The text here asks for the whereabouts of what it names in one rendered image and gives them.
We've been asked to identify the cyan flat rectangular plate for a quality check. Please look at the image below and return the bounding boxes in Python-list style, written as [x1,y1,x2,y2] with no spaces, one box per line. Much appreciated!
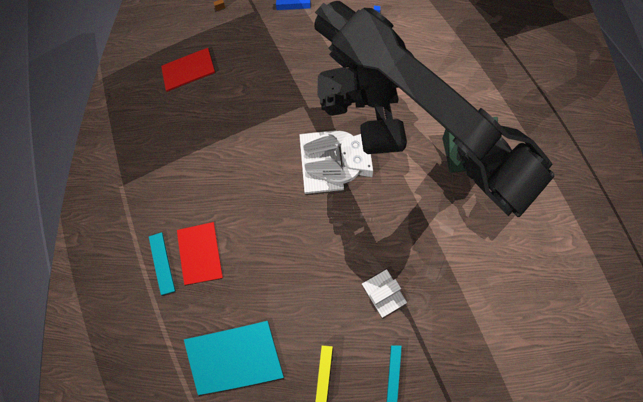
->
[184,321,284,395]

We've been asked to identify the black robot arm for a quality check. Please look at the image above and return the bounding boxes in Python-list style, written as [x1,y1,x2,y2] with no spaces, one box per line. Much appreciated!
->
[314,1,554,217]

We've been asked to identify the cyan flat bar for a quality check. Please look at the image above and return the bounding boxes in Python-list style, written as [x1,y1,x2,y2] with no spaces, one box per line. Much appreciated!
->
[149,233,176,295]

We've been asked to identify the teal flat bar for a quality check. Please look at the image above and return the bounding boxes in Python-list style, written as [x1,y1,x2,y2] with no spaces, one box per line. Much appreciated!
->
[387,346,401,402]

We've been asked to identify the red flat rectangular plate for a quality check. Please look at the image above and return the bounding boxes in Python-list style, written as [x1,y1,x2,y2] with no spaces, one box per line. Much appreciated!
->
[177,222,223,285]
[161,48,215,92]

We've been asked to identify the yellow flat bar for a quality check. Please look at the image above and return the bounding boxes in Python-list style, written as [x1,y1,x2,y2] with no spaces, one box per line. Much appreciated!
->
[315,346,333,402]

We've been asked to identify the blue rectangular block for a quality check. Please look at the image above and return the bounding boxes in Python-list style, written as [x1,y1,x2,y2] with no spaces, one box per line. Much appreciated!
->
[276,0,310,10]

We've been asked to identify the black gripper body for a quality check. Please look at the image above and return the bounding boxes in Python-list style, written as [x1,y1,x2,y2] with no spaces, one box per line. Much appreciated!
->
[357,67,407,154]

